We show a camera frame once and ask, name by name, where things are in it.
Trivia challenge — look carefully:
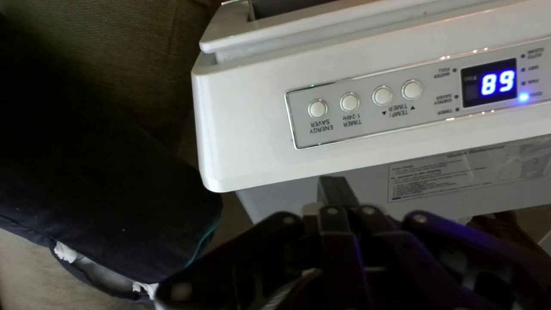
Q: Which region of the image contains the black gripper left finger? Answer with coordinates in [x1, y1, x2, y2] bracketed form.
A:
[154, 176, 343, 310]

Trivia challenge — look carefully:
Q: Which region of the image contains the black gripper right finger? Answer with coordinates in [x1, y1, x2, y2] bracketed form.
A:
[338, 176, 551, 310]

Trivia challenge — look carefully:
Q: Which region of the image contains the white portable air conditioner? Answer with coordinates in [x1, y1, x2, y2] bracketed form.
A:
[190, 0, 551, 227]

